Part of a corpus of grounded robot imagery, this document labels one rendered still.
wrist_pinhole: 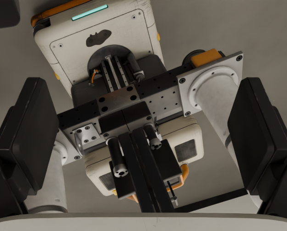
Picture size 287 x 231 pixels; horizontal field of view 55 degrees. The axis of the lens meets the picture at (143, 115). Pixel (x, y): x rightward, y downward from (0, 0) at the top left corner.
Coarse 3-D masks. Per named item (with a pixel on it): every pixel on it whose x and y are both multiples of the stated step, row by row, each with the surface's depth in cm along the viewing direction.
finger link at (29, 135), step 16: (32, 80) 12; (32, 96) 11; (48, 96) 12; (16, 112) 10; (32, 112) 11; (48, 112) 12; (0, 128) 11; (16, 128) 10; (32, 128) 11; (48, 128) 12; (0, 144) 9; (16, 144) 9; (32, 144) 11; (48, 144) 12; (0, 160) 10; (16, 160) 10; (32, 160) 11; (48, 160) 12; (16, 176) 10; (32, 176) 11; (16, 192) 10; (32, 192) 11
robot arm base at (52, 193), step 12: (60, 144) 64; (60, 156) 65; (48, 168) 59; (60, 168) 62; (48, 180) 56; (60, 180) 59; (48, 192) 54; (60, 192) 57; (36, 204) 52; (48, 204) 53; (60, 204) 55
